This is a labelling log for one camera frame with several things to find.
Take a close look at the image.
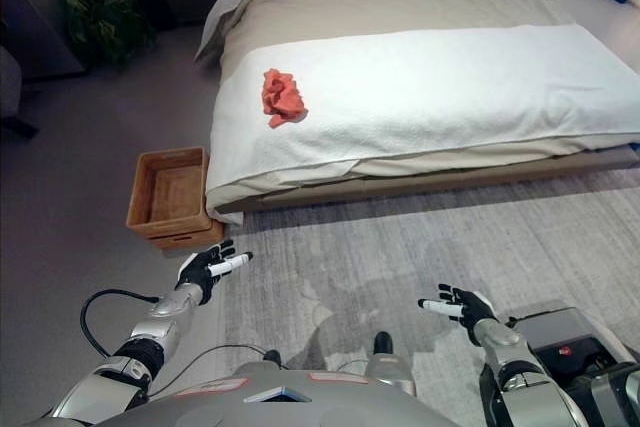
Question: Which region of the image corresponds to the grey upholstered chair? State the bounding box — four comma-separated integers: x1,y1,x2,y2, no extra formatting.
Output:
0,44,41,139

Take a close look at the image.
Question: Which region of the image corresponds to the grey striped rug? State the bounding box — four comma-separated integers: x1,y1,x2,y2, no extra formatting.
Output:
219,166,640,427

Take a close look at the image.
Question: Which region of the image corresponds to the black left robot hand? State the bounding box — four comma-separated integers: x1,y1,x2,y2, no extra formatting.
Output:
175,239,254,306

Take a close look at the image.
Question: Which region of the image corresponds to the wooden tray basket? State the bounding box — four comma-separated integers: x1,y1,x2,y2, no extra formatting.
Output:
125,146,212,239

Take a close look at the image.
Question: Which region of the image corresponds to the silver robot torso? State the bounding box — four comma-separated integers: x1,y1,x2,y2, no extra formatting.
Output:
99,369,484,427

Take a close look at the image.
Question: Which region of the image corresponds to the silver right robot leg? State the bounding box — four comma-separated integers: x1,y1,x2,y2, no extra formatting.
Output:
363,330,417,397

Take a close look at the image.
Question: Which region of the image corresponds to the red cloth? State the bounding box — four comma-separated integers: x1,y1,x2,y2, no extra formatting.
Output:
260,68,309,130

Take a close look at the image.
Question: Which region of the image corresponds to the thick black wrist cable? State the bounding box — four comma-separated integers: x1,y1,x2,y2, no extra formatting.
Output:
79,288,162,359

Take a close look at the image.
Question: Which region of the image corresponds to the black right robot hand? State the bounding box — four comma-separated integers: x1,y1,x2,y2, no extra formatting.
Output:
417,283,497,347

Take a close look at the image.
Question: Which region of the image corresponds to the green potted plant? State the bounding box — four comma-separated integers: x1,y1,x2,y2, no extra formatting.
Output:
61,0,157,69

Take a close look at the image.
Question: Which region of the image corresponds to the wooden bed frame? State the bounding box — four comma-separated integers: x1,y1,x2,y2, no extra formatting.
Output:
212,144,640,226

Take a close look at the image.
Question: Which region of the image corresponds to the thin black floor cable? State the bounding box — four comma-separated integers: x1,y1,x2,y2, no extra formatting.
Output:
148,343,274,398

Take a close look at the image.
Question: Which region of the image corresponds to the grey black machine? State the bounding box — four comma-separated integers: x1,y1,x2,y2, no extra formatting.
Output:
508,298,640,427

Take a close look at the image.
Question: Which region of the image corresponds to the bed with white blanket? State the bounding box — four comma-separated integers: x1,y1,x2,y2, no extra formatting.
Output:
206,22,640,209

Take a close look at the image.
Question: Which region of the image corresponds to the wooden crate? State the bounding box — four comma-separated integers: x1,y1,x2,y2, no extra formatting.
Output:
143,219,226,251

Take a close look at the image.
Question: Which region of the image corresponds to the dark cabinet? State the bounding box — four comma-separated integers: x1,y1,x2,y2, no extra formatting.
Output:
0,0,87,82

